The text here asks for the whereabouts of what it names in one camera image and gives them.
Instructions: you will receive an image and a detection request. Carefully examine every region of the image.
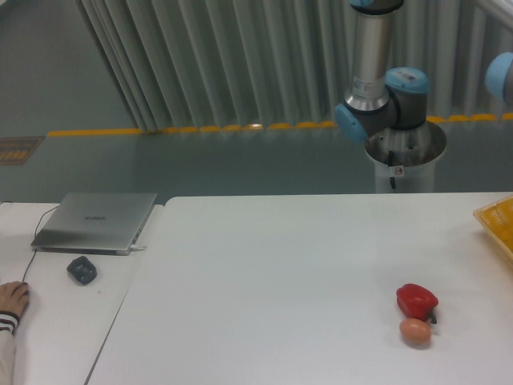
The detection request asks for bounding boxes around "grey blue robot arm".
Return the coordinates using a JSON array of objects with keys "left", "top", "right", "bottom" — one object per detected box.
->
[{"left": 335, "top": 1, "right": 512, "bottom": 140}]

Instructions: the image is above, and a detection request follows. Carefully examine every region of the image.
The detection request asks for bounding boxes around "striped sleeve forearm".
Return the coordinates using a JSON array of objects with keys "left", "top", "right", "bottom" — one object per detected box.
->
[{"left": 1, "top": 312, "right": 19, "bottom": 385}]

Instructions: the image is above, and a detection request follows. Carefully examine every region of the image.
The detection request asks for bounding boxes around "black small gadget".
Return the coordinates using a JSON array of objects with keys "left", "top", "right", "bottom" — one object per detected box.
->
[{"left": 67, "top": 256, "right": 97, "bottom": 286}]

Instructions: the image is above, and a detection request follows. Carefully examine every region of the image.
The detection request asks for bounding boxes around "black mouse cable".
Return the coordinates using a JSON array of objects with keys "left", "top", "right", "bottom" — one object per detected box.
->
[{"left": 0, "top": 200, "right": 61, "bottom": 284}]

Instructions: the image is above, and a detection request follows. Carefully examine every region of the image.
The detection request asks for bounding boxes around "person's hand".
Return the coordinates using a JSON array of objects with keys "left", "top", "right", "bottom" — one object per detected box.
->
[{"left": 0, "top": 282, "right": 30, "bottom": 318}]

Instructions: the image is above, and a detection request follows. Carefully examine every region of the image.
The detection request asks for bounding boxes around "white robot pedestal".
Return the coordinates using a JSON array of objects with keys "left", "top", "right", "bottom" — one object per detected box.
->
[{"left": 365, "top": 121, "right": 447, "bottom": 193}]

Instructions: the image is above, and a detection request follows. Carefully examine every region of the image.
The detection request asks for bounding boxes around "silver closed laptop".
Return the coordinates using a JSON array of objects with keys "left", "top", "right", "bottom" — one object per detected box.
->
[{"left": 31, "top": 192, "right": 157, "bottom": 255}]

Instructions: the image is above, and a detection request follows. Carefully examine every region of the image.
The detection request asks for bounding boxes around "brown egg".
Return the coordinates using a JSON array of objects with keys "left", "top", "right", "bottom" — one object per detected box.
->
[{"left": 399, "top": 318, "right": 432, "bottom": 344}]

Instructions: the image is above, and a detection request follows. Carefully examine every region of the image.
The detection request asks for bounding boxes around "red bell pepper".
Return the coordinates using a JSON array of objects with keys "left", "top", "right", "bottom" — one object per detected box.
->
[{"left": 396, "top": 283, "right": 438, "bottom": 324}]

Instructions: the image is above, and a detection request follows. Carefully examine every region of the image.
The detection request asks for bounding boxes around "yellow plastic basket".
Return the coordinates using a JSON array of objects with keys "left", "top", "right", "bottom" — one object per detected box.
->
[{"left": 473, "top": 196, "right": 512, "bottom": 263}]

